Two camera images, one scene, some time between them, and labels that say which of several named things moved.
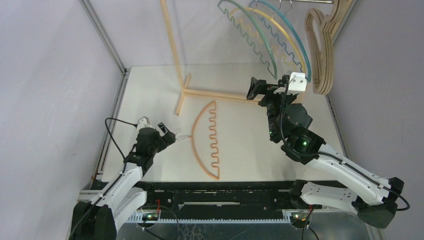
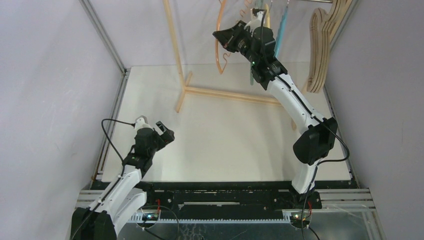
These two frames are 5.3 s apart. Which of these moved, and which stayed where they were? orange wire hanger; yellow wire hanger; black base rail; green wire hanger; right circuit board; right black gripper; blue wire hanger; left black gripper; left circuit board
Moved: orange wire hanger; blue wire hanger; right black gripper; yellow wire hanger; green wire hanger
Stayed: right circuit board; left circuit board; left black gripper; black base rail
